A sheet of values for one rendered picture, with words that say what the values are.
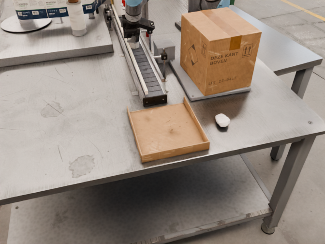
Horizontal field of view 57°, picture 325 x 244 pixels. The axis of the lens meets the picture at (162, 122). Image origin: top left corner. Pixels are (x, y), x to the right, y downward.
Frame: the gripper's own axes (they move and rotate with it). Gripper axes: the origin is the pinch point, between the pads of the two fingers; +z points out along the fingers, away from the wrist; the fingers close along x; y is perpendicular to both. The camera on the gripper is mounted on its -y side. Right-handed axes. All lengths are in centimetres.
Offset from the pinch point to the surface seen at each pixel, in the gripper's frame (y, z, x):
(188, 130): -8, -23, 60
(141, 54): -1.8, 2.0, 7.6
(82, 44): 28.0, 12.8, -11.1
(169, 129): -1, -22, 58
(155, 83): -2.1, -12.2, 32.2
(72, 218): 49, 37, 79
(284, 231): -68, 43, 113
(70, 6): 30.4, 3.5, -29.9
